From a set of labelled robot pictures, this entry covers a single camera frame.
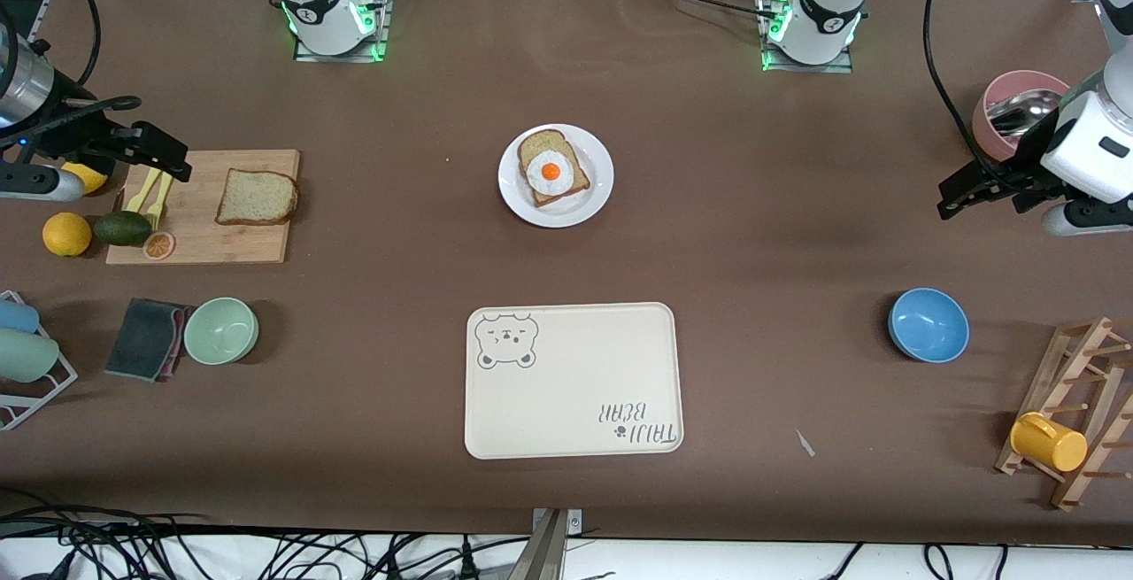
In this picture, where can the dark grey cloth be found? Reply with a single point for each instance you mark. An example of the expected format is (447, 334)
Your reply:
(142, 336)

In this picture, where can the green avocado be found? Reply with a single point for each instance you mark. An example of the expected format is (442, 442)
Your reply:
(122, 228)

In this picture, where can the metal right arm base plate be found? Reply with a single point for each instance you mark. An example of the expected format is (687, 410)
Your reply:
(382, 31)

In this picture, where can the orange slice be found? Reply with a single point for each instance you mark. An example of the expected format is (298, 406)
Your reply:
(159, 246)

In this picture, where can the yellow lemon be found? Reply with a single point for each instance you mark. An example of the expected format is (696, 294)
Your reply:
(90, 177)

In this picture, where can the white round plate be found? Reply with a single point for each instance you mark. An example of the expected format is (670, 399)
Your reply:
(597, 199)

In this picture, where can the grey tape scrap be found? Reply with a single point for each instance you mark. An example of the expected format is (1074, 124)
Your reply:
(805, 443)

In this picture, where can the large bread slice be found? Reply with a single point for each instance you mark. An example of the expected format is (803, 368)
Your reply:
(257, 197)

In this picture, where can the cream bear print tray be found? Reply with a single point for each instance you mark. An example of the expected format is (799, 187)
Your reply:
(575, 385)

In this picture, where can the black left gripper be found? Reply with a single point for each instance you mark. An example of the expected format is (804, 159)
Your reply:
(1025, 160)

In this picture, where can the pink bowl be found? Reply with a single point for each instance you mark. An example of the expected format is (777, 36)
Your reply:
(1018, 82)

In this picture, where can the fried egg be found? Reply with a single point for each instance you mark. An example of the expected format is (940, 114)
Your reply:
(551, 173)

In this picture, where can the metal table edge bracket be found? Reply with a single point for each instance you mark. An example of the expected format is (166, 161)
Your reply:
(549, 545)

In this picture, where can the blue bowl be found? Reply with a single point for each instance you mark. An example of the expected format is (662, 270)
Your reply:
(929, 325)

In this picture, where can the yellow mug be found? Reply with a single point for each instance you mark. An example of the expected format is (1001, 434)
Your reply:
(1053, 445)

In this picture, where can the wooden peg rack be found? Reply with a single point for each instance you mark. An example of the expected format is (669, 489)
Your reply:
(1084, 345)

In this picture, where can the mint green bowl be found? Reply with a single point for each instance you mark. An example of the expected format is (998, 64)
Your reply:
(221, 332)

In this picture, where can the blue cup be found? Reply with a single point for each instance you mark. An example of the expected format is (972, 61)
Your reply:
(16, 316)

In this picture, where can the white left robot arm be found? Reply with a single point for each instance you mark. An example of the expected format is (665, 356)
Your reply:
(828, 4)

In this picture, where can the metal ladle spoon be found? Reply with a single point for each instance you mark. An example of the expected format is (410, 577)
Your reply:
(1027, 111)

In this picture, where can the wooden cutting board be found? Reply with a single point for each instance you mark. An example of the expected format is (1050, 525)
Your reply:
(239, 243)

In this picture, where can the round orange-yellow citrus fruit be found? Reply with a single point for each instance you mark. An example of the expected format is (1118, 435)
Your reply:
(66, 235)

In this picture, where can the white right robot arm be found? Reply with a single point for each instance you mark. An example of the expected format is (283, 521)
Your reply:
(319, 4)

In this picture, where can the pale green cup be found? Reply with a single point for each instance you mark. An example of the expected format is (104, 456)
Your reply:
(25, 356)

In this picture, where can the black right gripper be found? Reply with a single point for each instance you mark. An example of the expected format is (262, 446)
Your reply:
(73, 130)

